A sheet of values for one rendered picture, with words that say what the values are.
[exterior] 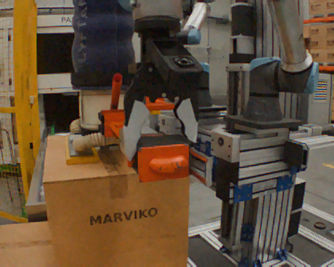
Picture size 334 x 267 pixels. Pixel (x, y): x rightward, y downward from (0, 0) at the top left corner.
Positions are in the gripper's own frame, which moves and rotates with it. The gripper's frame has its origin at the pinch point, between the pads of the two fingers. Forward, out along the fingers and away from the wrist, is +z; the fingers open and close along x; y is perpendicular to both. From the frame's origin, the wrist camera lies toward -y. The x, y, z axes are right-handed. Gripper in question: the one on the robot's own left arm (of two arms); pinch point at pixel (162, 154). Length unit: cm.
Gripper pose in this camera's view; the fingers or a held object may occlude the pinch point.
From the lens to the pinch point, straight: 46.5
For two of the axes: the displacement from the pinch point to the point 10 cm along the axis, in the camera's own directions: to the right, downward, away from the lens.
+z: 0.0, 9.8, 2.1
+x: -9.4, 0.7, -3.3
